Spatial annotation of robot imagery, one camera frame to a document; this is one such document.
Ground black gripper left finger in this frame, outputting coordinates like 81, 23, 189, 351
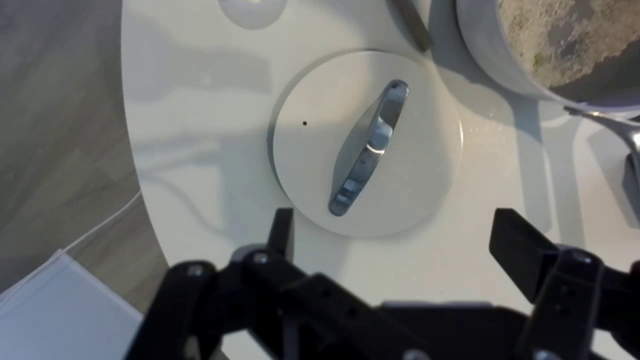
268, 209, 294, 260

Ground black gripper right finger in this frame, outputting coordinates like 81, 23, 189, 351
489, 209, 559, 302

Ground white pot lid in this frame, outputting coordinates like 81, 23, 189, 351
272, 51, 465, 239

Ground clear drinking glass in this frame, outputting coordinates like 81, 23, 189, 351
219, 0, 288, 31

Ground white box on floor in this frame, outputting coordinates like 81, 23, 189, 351
0, 253, 143, 360

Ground white cable on floor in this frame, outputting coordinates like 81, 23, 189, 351
62, 189, 144, 257

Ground white pot with handle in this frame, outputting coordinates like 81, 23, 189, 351
393, 0, 640, 120

